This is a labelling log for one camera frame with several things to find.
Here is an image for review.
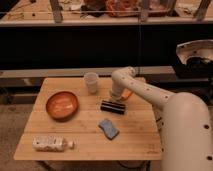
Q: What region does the black whiteboard eraser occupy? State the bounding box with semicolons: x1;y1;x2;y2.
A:
100;100;126;114

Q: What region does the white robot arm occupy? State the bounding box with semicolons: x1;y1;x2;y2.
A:
110;67;213;171

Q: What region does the orange object behind arm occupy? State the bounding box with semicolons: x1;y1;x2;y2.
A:
122;89;133;100

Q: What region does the clear plastic cup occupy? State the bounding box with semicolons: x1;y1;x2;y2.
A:
83;72;98;94

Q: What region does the blue sponge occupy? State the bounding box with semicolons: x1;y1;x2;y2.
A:
98;119;119;140

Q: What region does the orange wooden bowl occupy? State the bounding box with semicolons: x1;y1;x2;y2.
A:
45;91;78;121

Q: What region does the white plastic bottle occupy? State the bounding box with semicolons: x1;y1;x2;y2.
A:
32;136;75;152

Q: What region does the white machine with black interior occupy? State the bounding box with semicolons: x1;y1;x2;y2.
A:
172;39;213;78

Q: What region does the cluttered background shelf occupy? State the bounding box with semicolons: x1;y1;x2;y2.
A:
0;0;213;27

